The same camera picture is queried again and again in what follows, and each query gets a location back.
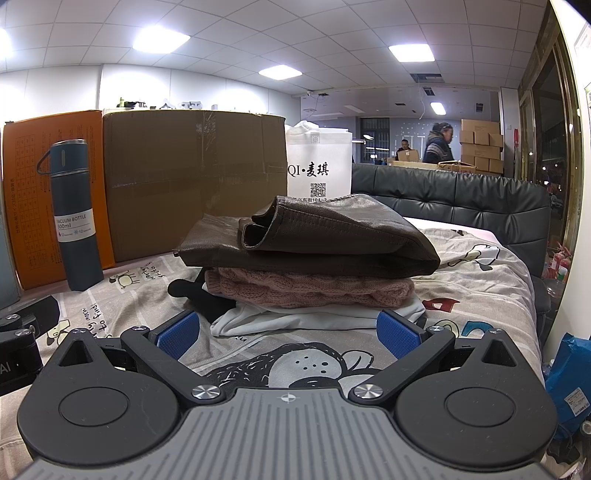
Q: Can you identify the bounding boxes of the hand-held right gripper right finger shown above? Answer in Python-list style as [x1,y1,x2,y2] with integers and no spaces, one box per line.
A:
[348,309,532,407]

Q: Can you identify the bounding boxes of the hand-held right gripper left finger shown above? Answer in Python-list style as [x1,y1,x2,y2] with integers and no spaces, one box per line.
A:
[54,310,227,407]

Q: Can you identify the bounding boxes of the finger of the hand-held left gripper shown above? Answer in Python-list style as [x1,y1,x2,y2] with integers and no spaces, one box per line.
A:
[0,295,62,334]

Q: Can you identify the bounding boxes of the black garment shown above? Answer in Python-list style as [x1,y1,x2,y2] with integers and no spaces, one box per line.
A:
[167,270,238,323]

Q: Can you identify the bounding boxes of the cartoon printed bed sheet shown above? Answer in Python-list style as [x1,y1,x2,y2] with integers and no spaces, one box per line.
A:
[0,222,541,462]

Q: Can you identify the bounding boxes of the grey-blue flat box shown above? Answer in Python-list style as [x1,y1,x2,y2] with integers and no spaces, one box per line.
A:
[0,203,23,308]

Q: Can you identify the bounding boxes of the dark blue vacuum bottle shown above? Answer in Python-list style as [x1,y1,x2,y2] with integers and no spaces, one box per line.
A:
[37,138,105,292]

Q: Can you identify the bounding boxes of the white folded garment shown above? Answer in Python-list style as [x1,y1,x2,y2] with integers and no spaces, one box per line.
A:
[210,295,426,337]

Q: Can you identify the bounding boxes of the pink knit sweater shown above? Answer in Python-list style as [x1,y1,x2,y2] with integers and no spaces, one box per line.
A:
[204,268,416,309]

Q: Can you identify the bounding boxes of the brown leather jacket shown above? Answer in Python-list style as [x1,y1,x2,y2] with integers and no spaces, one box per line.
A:
[173,194,441,280]

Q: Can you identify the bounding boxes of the orange cardboard box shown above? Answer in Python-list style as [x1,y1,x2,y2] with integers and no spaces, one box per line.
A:
[2,110,116,291]

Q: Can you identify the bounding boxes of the large brown cardboard box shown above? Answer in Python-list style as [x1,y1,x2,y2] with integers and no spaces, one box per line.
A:
[102,110,289,265]

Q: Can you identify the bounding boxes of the black padded headboard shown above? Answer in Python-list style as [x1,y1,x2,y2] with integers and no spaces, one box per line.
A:
[352,164,552,315]

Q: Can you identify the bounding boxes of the red bottles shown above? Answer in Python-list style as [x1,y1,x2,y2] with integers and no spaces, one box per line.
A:
[545,244,572,283]

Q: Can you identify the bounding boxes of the blue plastic parcel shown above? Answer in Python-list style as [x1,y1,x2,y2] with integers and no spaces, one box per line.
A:
[544,333,591,439]

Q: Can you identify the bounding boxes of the white printed tote bag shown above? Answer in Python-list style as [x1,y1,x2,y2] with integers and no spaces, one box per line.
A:
[285,121,354,204]

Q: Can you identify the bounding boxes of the stack of brown cartons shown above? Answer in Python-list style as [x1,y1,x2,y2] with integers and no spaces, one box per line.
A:
[459,119,505,175]

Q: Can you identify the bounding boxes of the square ceiling light panel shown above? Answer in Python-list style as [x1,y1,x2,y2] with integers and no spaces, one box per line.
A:
[388,42,435,63]
[132,24,190,55]
[257,65,303,80]

